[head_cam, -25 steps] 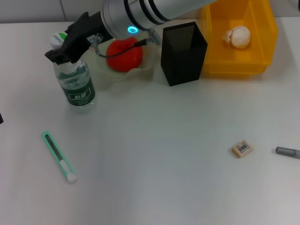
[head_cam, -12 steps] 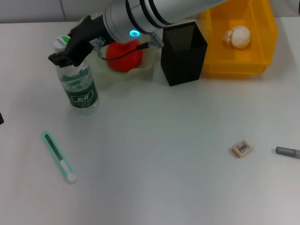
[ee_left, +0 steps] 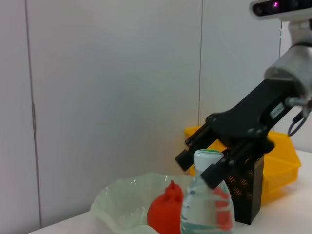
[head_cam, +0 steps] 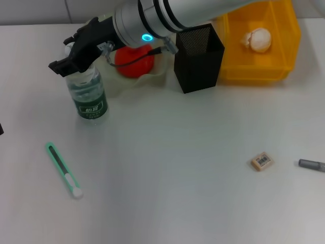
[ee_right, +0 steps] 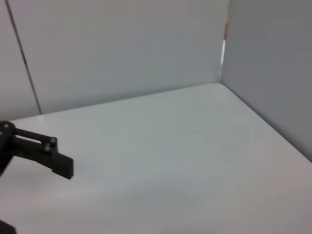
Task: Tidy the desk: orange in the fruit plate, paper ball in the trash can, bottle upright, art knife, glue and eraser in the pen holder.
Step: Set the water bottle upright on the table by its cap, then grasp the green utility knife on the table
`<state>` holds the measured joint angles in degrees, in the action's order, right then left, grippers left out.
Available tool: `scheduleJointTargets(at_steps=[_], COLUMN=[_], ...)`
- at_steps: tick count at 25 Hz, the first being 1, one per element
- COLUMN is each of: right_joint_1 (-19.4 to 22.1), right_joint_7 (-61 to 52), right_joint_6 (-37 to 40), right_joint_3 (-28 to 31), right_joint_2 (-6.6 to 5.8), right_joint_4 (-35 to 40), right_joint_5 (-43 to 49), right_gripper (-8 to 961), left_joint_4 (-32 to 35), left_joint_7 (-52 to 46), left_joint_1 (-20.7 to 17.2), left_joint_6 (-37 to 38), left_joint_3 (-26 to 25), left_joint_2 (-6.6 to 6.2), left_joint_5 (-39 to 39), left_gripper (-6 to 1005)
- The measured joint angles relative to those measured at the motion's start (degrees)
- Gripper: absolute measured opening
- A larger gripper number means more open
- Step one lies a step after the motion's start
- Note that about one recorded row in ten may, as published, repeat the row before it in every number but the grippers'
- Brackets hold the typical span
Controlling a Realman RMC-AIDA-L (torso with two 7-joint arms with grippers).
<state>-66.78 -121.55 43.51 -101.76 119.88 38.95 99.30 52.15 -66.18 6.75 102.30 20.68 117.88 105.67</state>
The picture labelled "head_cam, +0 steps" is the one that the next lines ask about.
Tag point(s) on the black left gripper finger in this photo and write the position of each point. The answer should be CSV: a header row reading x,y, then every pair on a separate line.
x,y
1,129

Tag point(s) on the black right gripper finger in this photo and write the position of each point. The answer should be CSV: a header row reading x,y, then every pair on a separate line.
x,y
72,38
68,66

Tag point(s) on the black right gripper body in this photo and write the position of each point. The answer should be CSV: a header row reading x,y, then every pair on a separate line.
x,y
96,35

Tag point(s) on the clear green-labelled water bottle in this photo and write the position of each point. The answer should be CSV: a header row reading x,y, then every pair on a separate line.
x,y
90,101

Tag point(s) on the orange fruit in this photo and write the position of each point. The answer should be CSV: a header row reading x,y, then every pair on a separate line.
x,y
134,68

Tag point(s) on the green pen with white cap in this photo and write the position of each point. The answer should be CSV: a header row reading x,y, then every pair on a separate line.
x,y
71,183

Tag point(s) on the white garlic bulb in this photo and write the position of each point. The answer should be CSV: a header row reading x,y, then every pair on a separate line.
x,y
260,40

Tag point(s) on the grey marker pen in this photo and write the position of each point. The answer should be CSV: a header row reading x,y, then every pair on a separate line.
x,y
312,165

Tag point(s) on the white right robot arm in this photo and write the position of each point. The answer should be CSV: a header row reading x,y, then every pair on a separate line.
x,y
177,12

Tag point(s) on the translucent wavy glass fruit bowl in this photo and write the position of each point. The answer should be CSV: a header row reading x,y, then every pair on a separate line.
x,y
157,73

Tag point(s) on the black mesh pen holder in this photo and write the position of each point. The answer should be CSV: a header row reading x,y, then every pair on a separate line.
x,y
198,73

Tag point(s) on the beige eraser with barcode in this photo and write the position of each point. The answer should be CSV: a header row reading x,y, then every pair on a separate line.
x,y
262,161

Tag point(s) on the yellow plastic bin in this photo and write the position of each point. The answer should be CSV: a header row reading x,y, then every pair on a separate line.
x,y
279,63

